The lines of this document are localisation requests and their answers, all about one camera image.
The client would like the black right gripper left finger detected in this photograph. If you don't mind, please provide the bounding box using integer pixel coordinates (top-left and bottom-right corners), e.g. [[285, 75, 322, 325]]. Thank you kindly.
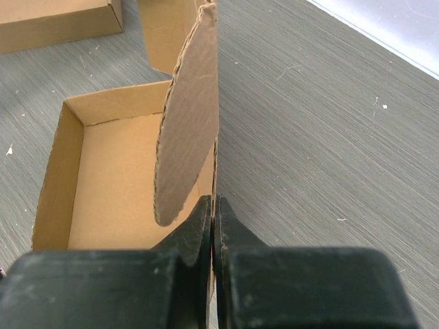
[[1, 196, 212, 329]]

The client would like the brown cardboard box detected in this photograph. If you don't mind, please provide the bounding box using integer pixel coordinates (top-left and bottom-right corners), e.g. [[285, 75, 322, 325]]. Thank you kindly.
[[31, 0, 220, 306], [1, 0, 123, 54]]

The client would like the folded brown cardboard box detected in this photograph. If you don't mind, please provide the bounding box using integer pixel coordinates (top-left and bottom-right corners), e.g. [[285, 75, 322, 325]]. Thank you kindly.
[[1, 0, 123, 54]]

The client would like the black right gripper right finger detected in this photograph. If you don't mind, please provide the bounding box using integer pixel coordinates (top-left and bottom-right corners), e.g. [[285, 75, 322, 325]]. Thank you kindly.
[[213, 197, 419, 328]]

